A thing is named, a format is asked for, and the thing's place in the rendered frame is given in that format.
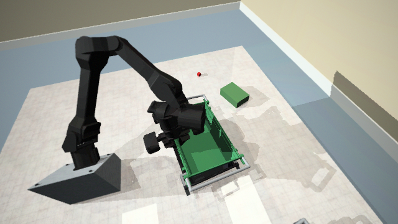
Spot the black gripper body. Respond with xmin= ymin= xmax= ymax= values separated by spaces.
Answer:
xmin=143 ymin=124 xmax=205 ymax=154

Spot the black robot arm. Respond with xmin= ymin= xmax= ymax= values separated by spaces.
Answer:
xmin=62 ymin=35 xmax=206 ymax=171

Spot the green rectangular block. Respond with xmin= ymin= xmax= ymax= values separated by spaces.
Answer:
xmin=220 ymin=82 xmax=249 ymax=108

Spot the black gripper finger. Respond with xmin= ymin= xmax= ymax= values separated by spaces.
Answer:
xmin=178 ymin=134 xmax=190 ymax=146
xmin=164 ymin=140 xmax=177 ymax=149

